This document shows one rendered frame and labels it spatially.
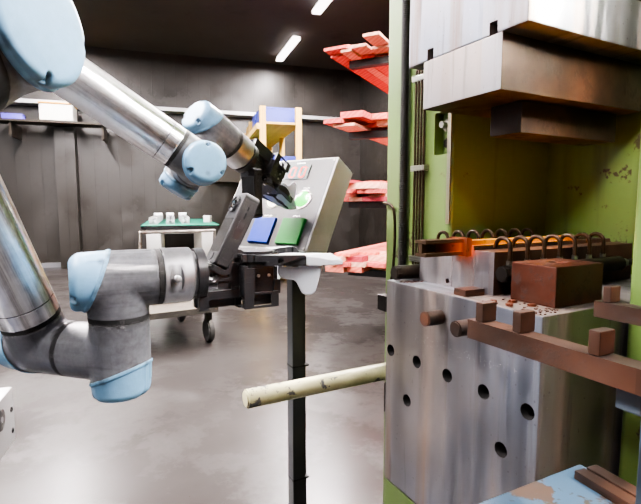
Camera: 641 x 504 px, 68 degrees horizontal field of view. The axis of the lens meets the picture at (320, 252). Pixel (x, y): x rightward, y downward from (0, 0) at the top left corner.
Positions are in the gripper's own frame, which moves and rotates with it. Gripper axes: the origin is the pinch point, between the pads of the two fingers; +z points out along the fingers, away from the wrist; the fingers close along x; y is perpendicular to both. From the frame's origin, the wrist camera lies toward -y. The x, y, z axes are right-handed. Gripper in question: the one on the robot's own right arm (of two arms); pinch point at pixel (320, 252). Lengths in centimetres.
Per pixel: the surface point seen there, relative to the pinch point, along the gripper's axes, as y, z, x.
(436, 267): 5.3, 30.6, -7.2
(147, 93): -201, 98, -839
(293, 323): 27, 21, -56
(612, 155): -19, 79, -2
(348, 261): 38, 157, -248
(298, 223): -2.6, 16.2, -42.3
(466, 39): -37.4, 30.7, -0.9
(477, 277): 5.8, 30.6, 3.8
